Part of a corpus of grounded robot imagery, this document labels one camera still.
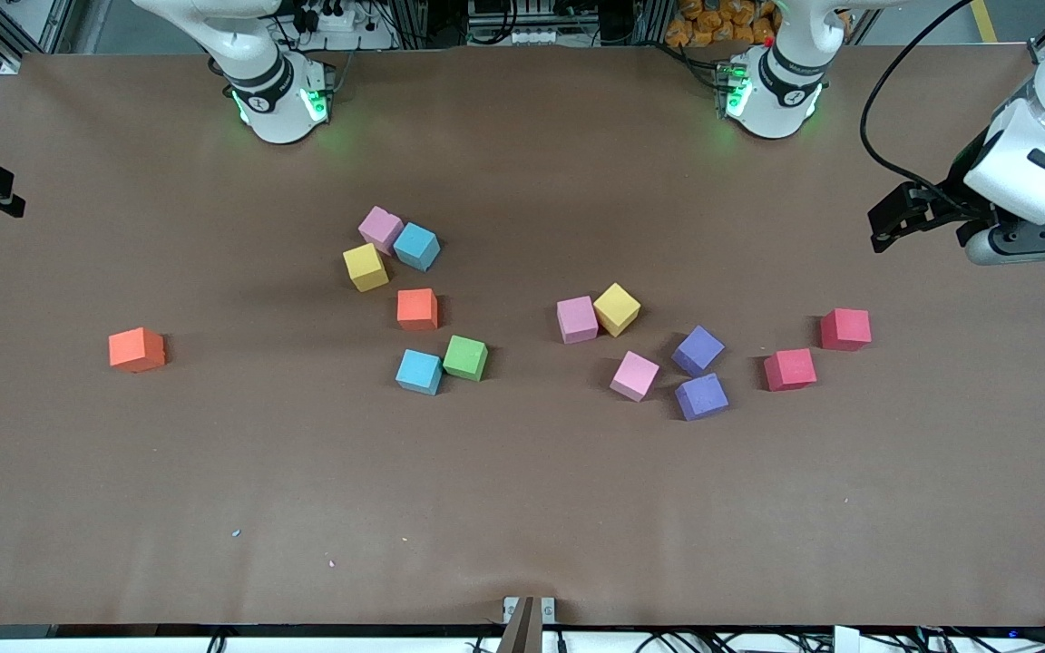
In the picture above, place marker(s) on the orange foam block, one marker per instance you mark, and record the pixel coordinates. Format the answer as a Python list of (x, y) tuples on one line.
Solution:
[(417, 309), (135, 351)]

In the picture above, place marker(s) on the blue foam block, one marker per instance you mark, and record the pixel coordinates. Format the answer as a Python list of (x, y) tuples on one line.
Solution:
[(416, 247), (419, 373)]

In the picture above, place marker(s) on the pile of orange items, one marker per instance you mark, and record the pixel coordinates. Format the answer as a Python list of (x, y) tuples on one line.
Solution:
[(713, 23)]

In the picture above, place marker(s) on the bright pink foam block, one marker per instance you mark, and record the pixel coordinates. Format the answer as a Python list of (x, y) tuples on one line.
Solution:
[(634, 376)]

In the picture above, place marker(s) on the red foam block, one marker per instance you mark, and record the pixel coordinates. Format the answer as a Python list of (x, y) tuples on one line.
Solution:
[(790, 370), (845, 329)]

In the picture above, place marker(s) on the dusty pink foam block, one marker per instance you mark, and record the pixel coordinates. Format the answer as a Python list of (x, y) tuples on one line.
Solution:
[(577, 320), (377, 227)]

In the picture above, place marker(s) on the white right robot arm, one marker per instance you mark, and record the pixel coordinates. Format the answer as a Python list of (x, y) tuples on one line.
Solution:
[(278, 109)]

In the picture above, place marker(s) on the purple foam block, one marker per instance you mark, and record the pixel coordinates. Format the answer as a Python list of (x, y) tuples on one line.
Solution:
[(698, 351), (701, 397)]

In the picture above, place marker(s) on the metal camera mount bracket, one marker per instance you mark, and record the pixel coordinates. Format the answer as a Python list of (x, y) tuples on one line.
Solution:
[(522, 626)]

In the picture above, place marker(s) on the white power strip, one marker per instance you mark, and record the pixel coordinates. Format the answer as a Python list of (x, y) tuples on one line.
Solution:
[(368, 38), (532, 38)]

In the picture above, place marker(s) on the yellow foam block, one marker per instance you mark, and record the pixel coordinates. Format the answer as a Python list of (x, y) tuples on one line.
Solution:
[(366, 268), (617, 309)]

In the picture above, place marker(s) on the green foam block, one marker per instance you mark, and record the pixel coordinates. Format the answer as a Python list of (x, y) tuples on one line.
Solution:
[(465, 358)]

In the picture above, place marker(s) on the aluminium frame profile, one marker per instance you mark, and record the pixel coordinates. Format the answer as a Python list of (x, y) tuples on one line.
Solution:
[(55, 23)]

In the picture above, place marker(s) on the paper table cover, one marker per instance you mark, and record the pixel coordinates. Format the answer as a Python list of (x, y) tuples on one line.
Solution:
[(214, 472)]

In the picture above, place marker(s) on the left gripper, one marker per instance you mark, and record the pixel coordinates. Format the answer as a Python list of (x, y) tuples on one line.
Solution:
[(961, 187)]

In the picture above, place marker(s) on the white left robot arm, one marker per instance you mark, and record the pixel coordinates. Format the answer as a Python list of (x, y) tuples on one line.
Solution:
[(776, 100)]

